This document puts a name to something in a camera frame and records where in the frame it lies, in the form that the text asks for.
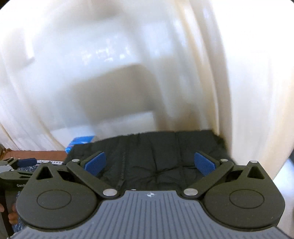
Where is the black puffer jacket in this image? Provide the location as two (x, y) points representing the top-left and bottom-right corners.
(64, 131), (230, 192)

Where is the person's left hand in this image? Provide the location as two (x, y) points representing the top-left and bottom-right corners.
(0, 204), (18, 225)

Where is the black white patterned blanket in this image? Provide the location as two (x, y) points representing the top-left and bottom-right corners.
(17, 158), (63, 172)

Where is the blue package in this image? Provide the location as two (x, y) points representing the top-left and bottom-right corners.
(65, 135), (97, 154)

